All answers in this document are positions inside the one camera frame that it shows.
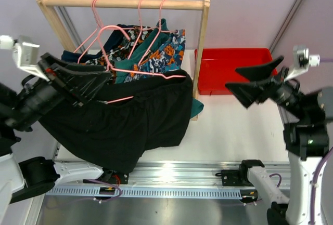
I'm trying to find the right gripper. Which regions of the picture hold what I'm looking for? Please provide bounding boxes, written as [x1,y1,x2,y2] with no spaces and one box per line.
[224,54,308,119]

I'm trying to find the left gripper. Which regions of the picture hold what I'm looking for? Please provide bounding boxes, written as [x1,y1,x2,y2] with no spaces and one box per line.
[5,51,114,130]

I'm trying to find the orange camouflage shorts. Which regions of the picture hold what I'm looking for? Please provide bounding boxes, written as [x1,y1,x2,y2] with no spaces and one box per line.
[84,24,154,80]

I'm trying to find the pink hanger camouflage shorts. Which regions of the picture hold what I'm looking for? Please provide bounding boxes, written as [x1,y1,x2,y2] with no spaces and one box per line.
[75,0,143,64]

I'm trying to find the blue patterned shorts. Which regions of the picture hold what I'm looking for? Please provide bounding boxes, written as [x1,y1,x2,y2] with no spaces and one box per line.
[132,30,186,73]

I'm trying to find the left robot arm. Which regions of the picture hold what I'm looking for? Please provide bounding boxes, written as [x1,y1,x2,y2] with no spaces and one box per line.
[1,57,113,214]

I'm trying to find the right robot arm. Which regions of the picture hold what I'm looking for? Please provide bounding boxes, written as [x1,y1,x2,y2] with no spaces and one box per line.
[225,55,332,224]

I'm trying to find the pink hanger far left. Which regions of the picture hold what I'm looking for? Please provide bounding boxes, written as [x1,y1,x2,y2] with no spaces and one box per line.
[73,0,123,54]

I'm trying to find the navy blue shorts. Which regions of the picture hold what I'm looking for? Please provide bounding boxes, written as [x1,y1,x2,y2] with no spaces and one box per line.
[61,24,134,64]

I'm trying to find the red plastic tray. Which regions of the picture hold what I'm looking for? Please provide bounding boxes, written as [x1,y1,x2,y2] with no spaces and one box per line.
[197,48,272,96]

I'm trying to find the wooden clothes rack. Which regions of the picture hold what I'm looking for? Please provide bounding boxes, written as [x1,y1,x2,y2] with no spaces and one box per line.
[36,0,211,99]

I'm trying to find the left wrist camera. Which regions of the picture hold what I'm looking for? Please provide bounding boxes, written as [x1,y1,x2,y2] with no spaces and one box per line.
[1,35,41,77]

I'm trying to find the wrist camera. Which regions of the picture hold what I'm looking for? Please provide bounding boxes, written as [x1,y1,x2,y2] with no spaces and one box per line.
[285,45,321,81]
[1,35,41,77]

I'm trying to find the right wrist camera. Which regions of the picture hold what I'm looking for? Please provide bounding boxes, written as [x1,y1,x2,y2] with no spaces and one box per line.
[285,45,321,81]

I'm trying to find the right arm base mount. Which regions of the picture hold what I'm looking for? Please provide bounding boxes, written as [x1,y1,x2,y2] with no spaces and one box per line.
[215,169,253,187]

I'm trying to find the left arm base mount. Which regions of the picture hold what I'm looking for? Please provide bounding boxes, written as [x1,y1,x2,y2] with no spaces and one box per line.
[95,168,129,185]

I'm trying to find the slotted cable duct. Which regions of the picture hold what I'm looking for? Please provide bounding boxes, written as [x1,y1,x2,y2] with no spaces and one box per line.
[47,186,242,200]

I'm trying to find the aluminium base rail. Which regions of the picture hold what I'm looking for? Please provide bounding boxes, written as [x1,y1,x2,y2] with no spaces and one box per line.
[54,161,291,186]

